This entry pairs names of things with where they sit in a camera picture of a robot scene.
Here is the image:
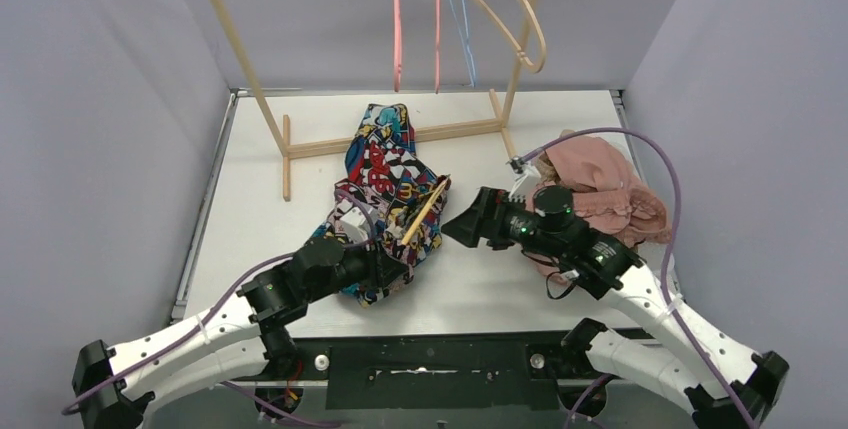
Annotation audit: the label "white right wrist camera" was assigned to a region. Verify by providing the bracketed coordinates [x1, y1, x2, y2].
[509, 156, 541, 202]

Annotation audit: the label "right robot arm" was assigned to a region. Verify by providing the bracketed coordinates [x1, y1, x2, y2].
[442, 185, 789, 428]

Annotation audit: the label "pink shorts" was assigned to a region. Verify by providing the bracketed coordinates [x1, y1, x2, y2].
[541, 135, 672, 249]

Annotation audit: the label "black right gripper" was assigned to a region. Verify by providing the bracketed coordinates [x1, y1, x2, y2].
[443, 184, 565, 256]

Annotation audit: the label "colourful comic print shorts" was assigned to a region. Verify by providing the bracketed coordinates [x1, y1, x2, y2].
[313, 103, 451, 307]

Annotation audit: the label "beige wooden hanger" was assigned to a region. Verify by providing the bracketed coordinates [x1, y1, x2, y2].
[442, 0, 549, 75]

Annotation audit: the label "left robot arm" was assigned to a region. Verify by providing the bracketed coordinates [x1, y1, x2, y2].
[62, 237, 411, 428]

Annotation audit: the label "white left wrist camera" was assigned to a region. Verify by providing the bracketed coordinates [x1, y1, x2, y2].
[338, 207, 376, 245]

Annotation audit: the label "yellow hanger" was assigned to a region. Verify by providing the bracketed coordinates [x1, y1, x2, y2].
[400, 174, 451, 246]

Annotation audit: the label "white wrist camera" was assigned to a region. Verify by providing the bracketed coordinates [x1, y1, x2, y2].
[509, 156, 541, 202]
[338, 207, 376, 245]

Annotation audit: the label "wooden clothes rack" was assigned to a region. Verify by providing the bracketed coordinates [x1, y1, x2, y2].
[208, 0, 548, 201]

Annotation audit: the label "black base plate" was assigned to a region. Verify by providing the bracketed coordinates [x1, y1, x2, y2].
[254, 331, 598, 410]

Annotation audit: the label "beige shorts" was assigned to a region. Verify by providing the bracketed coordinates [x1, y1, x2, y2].
[534, 153, 562, 185]

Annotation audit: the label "blue hanger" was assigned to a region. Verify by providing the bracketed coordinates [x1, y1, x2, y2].
[448, 0, 477, 88]

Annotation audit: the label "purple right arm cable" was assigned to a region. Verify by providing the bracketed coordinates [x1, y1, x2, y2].
[513, 127, 760, 429]

